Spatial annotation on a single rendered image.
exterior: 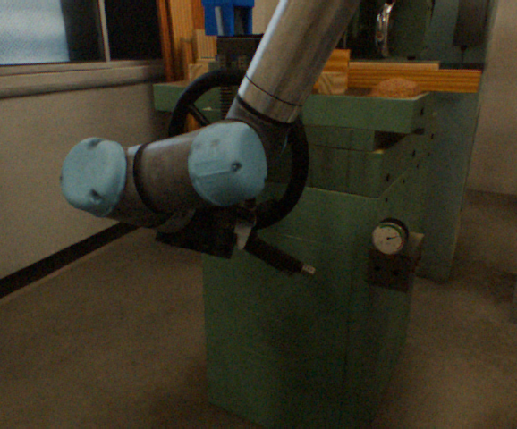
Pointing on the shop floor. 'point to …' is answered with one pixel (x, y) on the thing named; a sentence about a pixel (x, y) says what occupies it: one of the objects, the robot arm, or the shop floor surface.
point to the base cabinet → (310, 312)
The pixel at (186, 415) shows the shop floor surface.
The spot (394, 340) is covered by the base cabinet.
